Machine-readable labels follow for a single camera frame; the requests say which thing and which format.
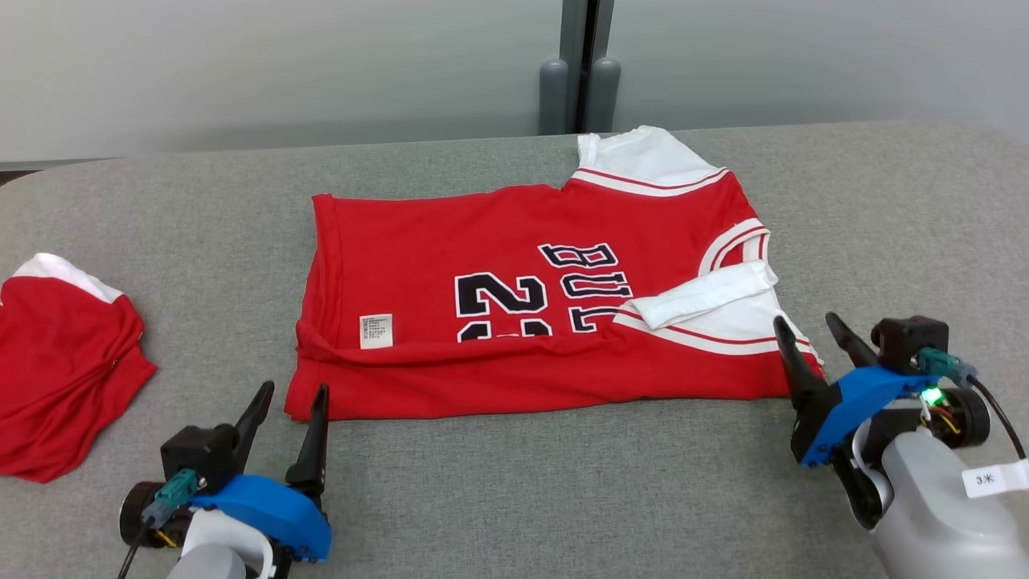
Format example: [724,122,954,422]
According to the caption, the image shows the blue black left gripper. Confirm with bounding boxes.
[189,380,334,563]

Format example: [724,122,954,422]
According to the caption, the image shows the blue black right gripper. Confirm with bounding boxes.
[773,312,941,468]

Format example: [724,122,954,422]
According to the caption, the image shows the red basketball shorts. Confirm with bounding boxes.
[0,253,158,484]

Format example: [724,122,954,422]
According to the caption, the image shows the red Bulls 23 jersey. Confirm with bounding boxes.
[284,125,825,423]

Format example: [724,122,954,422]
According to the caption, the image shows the white paper cable tag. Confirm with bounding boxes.
[961,458,1029,499]

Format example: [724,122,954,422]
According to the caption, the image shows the grey metal partition post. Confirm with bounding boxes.
[539,0,622,135]

